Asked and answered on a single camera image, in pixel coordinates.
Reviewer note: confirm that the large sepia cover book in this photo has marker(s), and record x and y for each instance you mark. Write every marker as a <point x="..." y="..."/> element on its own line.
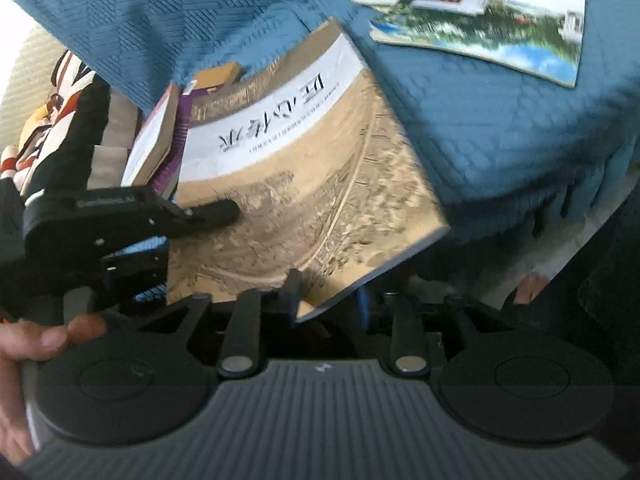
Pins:
<point x="300" y="160"/>

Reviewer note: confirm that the blue textured sofa cover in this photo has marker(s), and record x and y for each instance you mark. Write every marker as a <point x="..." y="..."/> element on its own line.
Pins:
<point x="490" y="135"/>

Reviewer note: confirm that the purple cover book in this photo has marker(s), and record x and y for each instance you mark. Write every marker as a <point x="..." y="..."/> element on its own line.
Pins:
<point x="177" y="160"/>

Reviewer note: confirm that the small brown book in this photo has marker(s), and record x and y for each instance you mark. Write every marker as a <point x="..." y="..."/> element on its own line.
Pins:
<point x="217" y="77"/>

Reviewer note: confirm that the person's left hand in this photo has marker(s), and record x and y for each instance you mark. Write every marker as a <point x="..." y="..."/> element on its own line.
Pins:
<point x="20" y="345"/>

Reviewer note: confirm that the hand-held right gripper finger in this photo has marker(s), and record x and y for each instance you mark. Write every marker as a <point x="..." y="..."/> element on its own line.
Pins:
<point x="294" y="295"/>

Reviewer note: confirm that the red white black striped cloth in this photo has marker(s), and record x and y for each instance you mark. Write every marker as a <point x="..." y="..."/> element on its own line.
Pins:
<point x="55" y="125"/>

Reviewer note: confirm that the tan cover book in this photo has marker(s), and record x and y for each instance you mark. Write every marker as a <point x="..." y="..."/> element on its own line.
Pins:
<point x="152" y="140"/>

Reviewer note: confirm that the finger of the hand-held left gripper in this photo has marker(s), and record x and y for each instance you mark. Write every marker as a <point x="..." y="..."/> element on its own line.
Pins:
<point x="215" y="212"/>

